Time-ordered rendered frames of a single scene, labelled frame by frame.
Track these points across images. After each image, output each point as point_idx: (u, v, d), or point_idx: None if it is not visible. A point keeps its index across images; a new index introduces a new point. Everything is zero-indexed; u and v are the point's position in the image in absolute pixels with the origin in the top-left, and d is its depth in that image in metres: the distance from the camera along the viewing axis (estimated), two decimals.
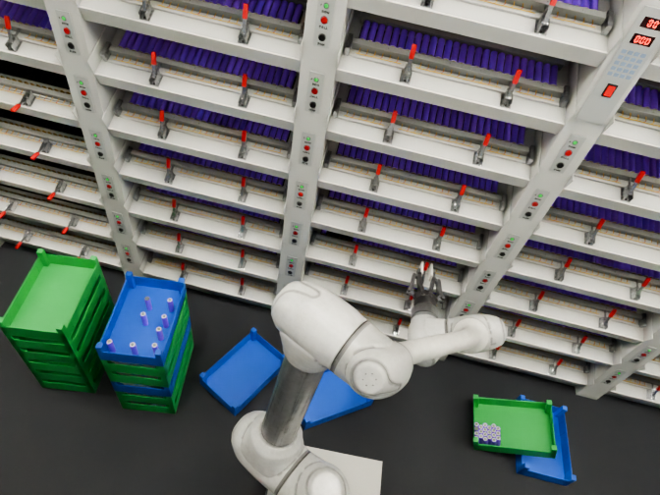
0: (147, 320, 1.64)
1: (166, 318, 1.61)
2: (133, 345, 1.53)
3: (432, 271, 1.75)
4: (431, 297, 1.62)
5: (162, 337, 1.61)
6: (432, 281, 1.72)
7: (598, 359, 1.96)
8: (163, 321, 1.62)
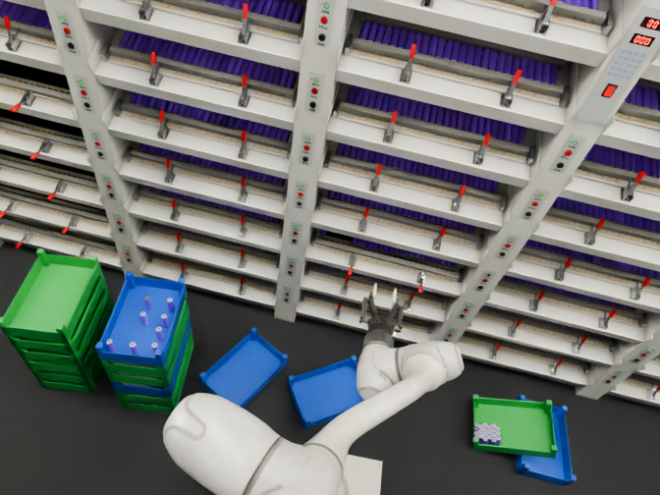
0: (147, 320, 1.64)
1: (166, 318, 1.61)
2: (133, 345, 1.53)
3: (395, 298, 1.59)
4: (386, 324, 1.46)
5: (162, 337, 1.61)
6: (394, 307, 1.56)
7: (598, 359, 1.96)
8: (163, 321, 1.62)
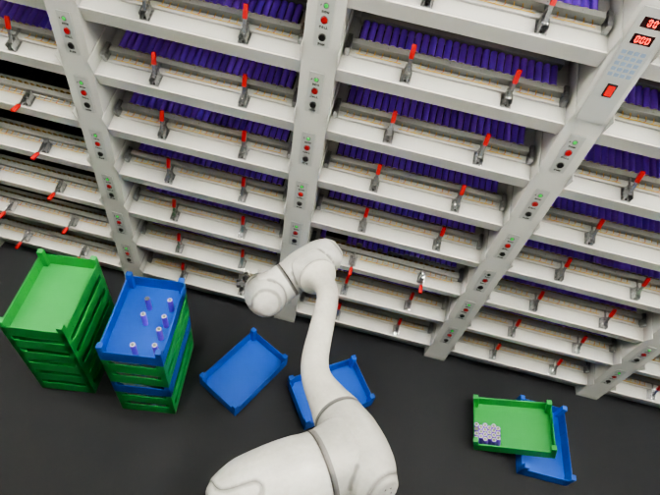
0: (147, 320, 1.64)
1: (166, 318, 1.61)
2: (133, 345, 1.53)
3: (260, 271, 1.63)
4: None
5: (162, 337, 1.61)
6: None
7: (598, 359, 1.96)
8: (163, 321, 1.62)
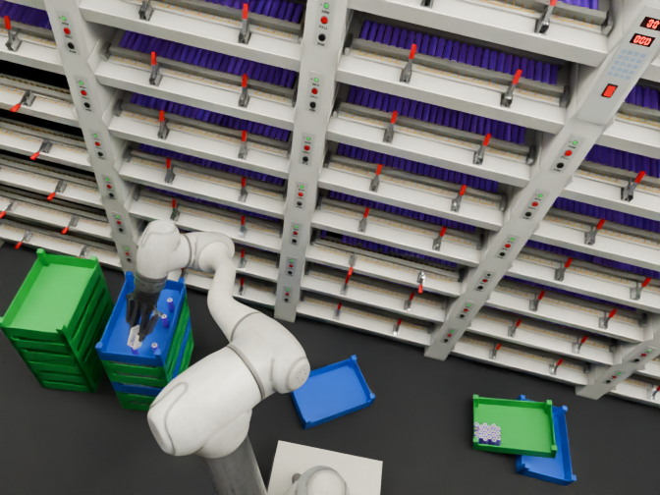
0: None
1: (166, 318, 1.61)
2: (133, 345, 1.53)
3: None
4: None
5: None
6: (146, 323, 1.50)
7: (598, 359, 1.96)
8: (163, 321, 1.62)
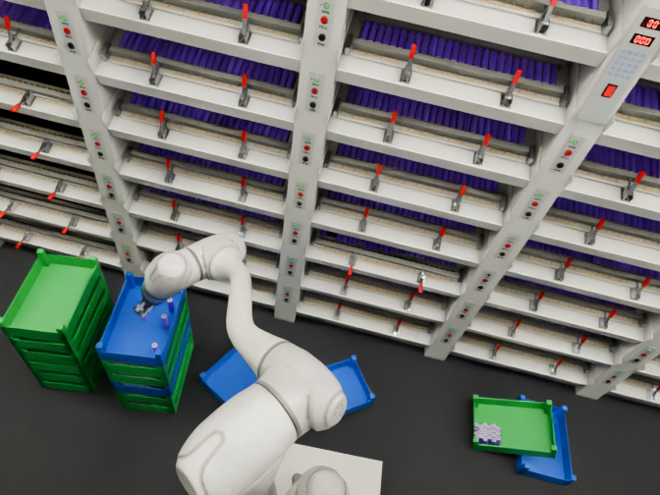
0: (146, 315, 1.62)
1: (166, 318, 1.61)
2: (339, 242, 1.86)
3: None
4: None
5: None
6: None
7: (598, 359, 1.96)
8: (163, 321, 1.62)
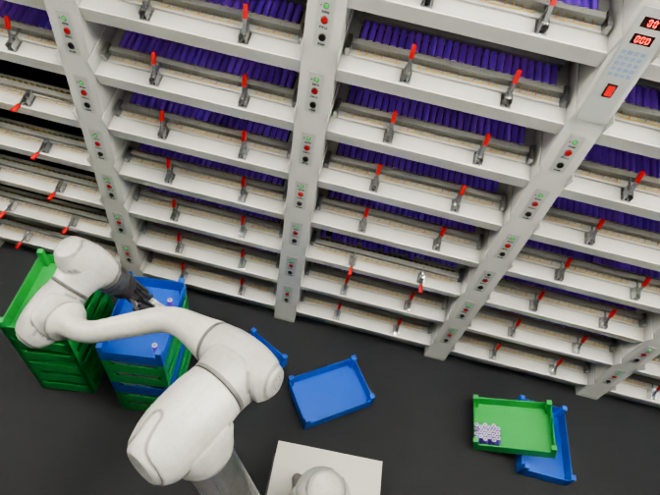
0: None
1: None
2: (339, 242, 1.86)
3: None
4: (136, 283, 1.41)
5: None
6: (149, 302, 1.50)
7: (598, 359, 1.96)
8: None
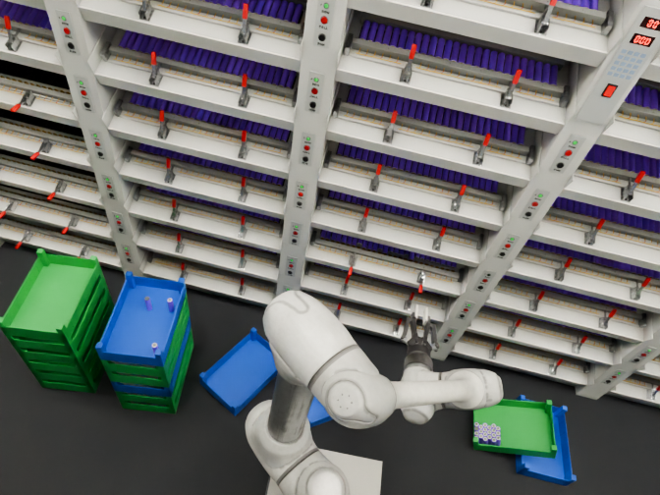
0: None
1: (325, 237, 1.86)
2: (339, 242, 1.86)
3: (427, 315, 1.68)
4: (425, 346, 1.54)
5: None
6: (426, 327, 1.64)
7: (598, 359, 1.96)
8: (328, 233, 1.86)
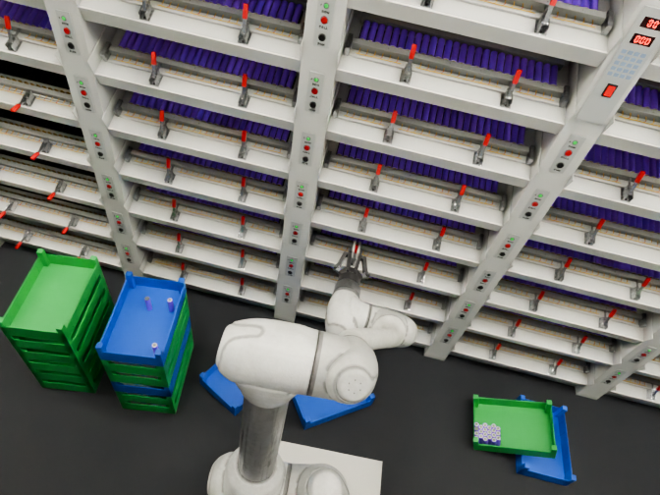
0: None
1: (326, 233, 1.87)
2: (340, 238, 1.86)
3: (359, 248, 1.77)
4: (355, 273, 1.64)
5: None
6: (357, 258, 1.74)
7: (598, 359, 1.96)
8: (329, 230, 1.86)
